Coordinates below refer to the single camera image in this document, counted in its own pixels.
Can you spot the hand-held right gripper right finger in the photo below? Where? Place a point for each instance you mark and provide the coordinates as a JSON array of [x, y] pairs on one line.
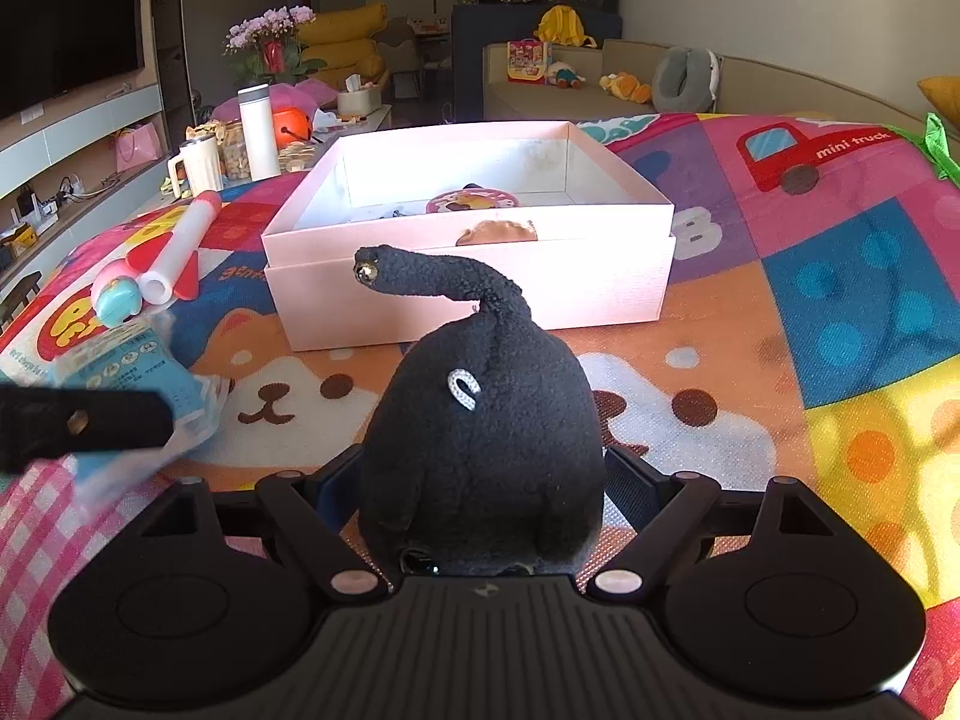
[[630, 489]]

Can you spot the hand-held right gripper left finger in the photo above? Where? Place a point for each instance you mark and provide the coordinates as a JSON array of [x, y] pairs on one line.
[[339, 496]]

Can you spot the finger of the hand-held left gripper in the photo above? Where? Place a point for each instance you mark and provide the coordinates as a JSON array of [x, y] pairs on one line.
[[112, 420]]

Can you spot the blue wet wipes pack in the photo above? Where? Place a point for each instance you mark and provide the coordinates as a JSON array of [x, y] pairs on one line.
[[112, 360]]

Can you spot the black plush toy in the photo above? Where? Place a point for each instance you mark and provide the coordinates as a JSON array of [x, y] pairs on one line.
[[480, 450]]

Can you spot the pink cardboard box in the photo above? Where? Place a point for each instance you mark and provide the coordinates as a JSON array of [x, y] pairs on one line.
[[450, 292]]

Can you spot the pink and blue squishy doll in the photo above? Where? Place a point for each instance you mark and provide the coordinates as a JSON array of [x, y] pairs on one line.
[[116, 296]]

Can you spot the wooden stool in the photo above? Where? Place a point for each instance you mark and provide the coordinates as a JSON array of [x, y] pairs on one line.
[[19, 296]]

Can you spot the white and red toy rocket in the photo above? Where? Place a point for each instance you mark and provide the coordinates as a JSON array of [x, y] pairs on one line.
[[180, 247]]

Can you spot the yellow box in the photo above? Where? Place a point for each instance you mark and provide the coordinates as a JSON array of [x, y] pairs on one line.
[[19, 241]]

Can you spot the white router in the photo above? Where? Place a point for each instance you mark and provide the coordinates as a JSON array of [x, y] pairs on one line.
[[37, 210]]

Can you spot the cream lidded mug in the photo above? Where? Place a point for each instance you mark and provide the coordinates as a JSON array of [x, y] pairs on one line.
[[201, 169]]

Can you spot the colourful printed play mat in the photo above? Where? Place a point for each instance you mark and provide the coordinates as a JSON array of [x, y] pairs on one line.
[[825, 300]]

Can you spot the pink gift bag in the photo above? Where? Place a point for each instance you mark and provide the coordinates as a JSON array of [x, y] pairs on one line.
[[139, 146]]

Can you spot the clear snack jar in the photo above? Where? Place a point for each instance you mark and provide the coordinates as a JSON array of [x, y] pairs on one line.
[[234, 154]]

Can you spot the white thermos bottle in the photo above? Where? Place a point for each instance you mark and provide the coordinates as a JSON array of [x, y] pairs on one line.
[[259, 135]]

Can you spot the round pink printed item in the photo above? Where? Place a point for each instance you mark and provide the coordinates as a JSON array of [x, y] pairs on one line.
[[471, 201]]

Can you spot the orange pumpkin bucket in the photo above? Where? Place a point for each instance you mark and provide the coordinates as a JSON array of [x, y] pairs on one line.
[[292, 127]]

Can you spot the white coffee table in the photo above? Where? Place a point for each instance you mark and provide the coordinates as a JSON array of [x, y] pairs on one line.
[[367, 124]]

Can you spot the pink cushion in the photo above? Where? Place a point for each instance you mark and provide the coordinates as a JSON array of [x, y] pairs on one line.
[[315, 96]]

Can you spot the white tissue box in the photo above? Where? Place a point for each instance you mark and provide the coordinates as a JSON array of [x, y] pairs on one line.
[[360, 99]]

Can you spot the orange plush toy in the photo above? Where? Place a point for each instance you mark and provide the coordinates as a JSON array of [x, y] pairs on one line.
[[626, 88]]

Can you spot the black television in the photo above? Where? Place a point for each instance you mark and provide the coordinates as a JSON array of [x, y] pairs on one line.
[[60, 22]]

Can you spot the grey neck pillow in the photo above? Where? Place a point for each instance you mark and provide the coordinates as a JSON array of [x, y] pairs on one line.
[[675, 79]]

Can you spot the colourful plush toy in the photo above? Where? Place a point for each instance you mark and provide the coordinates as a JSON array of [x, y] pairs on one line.
[[564, 75]]

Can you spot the pink potted flowers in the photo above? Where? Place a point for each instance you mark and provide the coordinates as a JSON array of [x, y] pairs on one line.
[[274, 26]]

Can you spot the beige sofa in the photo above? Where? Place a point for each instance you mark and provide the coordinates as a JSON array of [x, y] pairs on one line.
[[787, 86]]

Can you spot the colourful toy box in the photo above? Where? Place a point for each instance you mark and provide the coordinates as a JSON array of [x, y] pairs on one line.
[[529, 64]]

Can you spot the yellow beanbag chair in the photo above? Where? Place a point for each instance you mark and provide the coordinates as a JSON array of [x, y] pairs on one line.
[[345, 37]]

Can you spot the dark blue cabinet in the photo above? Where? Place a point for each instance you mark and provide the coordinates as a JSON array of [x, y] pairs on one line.
[[469, 67]]

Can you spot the dining chair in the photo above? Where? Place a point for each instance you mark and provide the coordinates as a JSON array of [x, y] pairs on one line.
[[401, 52]]

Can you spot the green plastic bag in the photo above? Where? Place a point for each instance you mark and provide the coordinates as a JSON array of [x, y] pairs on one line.
[[941, 146]]

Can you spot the yellow backpack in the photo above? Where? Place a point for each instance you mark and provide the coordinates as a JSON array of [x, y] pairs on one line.
[[562, 26]]

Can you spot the yellow cushion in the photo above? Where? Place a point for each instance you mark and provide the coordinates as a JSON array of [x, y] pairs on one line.
[[941, 101]]

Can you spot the white wall shelf unit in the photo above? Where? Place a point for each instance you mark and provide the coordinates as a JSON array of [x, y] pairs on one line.
[[82, 135]]

